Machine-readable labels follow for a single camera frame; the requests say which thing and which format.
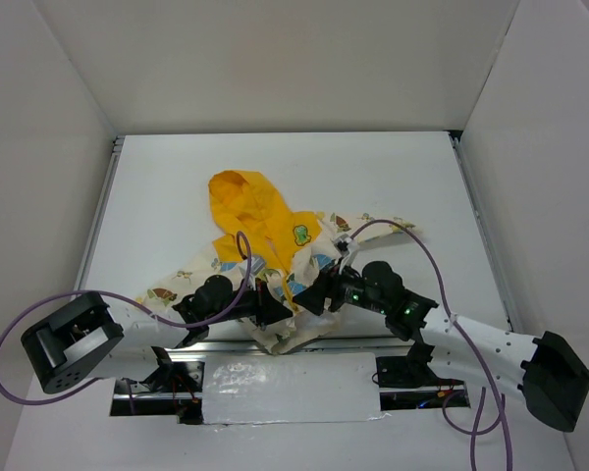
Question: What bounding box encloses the cream printed kids jacket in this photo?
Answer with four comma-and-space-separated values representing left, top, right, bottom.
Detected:
136, 170, 415, 355

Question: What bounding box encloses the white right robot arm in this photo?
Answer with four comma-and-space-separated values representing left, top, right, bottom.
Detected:
294, 261, 589, 433

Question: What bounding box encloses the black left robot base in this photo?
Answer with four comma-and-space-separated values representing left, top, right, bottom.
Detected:
126, 359, 205, 425

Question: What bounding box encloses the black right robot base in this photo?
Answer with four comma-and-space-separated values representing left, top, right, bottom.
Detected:
371, 344, 470, 411

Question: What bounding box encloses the white front cover panel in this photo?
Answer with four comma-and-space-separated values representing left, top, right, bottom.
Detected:
202, 352, 381, 425

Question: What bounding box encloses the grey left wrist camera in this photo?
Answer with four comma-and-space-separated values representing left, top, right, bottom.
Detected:
239, 255, 266, 281

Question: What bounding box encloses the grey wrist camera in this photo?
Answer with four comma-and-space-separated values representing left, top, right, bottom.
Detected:
239, 255, 266, 281
334, 234, 359, 274

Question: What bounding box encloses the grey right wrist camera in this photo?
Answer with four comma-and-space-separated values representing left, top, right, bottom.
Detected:
334, 234, 359, 274

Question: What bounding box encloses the aluminium table edge rail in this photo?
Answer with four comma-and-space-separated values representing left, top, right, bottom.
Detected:
169, 334, 423, 363

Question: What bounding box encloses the aluminium left side rail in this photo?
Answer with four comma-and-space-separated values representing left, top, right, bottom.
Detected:
74, 135, 126, 290

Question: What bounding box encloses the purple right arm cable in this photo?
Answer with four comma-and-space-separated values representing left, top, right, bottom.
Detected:
346, 219, 516, 471

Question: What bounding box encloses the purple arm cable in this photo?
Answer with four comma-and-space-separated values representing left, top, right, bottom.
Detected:
0, 230, 254, 406
346, 219, 516, 471

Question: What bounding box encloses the aluminium right side rail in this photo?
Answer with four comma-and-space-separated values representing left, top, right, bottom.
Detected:
447, 130, 523, 332

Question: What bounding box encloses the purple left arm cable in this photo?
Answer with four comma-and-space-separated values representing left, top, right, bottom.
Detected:
0, 230, 254, 406

